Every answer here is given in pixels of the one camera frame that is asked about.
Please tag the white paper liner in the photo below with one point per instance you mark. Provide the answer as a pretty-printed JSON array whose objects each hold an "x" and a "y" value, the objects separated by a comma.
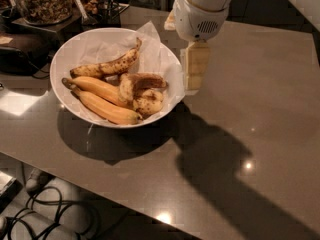
[{"x": 105, "y": 44}]

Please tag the dark wooden tray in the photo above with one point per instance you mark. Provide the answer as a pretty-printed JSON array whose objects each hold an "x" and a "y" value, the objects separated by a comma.
[{"x": 56, "y": 35}]

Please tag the lower yellow banana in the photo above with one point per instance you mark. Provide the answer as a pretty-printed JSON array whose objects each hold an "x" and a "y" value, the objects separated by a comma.
[{"x": 105, "y": 109}]

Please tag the brown bruised banana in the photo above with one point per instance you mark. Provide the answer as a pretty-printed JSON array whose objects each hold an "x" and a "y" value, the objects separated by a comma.
[{"x": 130, "y": 83}]

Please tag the white bowl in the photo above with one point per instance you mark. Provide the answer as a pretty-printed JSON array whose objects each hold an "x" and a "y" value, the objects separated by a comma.
[{"x": 58, "y": 71}]

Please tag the black device on counter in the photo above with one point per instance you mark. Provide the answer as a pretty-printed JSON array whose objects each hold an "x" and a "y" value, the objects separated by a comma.
[{"x": 14, "y": 61}]

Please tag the yellow banana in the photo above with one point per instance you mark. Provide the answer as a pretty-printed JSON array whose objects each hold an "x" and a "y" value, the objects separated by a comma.
[
  {"x": 105, "y": 109},
  {"x": 98, "y": 87}
]

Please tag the small spotted banana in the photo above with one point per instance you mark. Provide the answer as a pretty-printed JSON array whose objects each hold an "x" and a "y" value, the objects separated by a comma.
[{"x": 148, "y": 102}]

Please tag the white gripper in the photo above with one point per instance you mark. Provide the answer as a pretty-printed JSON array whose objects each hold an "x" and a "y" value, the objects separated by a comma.
[{"x": 195, "y": 21}]

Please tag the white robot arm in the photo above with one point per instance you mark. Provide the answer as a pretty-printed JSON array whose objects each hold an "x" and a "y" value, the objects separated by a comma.
[{"x": 217, "y": 43}]

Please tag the upper yellow banana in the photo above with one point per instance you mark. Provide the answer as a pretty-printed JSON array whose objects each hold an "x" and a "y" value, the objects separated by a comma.
[{"x": 98, "y": 87}]

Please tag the glass jar of nuts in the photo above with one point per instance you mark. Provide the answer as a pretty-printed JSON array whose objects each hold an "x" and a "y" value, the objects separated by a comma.
[{"x": 45, "y": 12}]

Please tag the long spotted banana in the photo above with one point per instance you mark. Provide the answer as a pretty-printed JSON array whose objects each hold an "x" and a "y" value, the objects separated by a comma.
[{"x": 114, "y": 67}]

